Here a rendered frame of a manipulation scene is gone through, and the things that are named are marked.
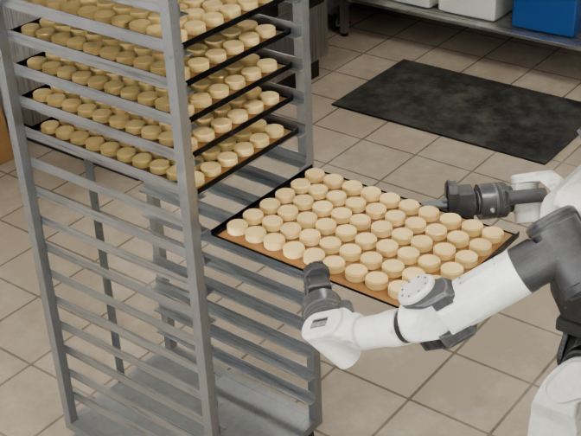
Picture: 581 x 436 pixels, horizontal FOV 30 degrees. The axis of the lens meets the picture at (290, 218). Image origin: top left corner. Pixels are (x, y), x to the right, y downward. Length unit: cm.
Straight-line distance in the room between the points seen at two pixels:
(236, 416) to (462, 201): 114
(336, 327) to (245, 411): 133
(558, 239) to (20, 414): 229
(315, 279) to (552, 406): 57
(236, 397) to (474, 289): 163
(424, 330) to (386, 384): 171
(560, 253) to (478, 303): 17
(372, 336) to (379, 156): 308
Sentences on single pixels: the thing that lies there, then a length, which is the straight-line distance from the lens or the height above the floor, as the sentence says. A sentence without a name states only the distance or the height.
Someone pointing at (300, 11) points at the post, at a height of 146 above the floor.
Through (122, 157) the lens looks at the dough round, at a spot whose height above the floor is 115.
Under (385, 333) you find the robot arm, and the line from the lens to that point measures 207.
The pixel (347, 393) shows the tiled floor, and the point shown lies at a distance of 370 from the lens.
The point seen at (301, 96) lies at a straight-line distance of 278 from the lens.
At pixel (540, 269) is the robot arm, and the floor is 131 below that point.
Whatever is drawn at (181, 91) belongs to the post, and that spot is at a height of 141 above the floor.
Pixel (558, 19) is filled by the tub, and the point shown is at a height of 32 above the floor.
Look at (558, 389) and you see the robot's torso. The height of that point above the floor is 90.
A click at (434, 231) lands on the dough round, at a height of 106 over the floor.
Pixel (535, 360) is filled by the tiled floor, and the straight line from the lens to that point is 389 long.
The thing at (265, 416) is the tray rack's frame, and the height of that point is 15.
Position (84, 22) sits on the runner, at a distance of 260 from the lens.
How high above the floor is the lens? 239
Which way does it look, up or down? 31 degrees down
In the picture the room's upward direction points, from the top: 3 degrees counter-clockwise
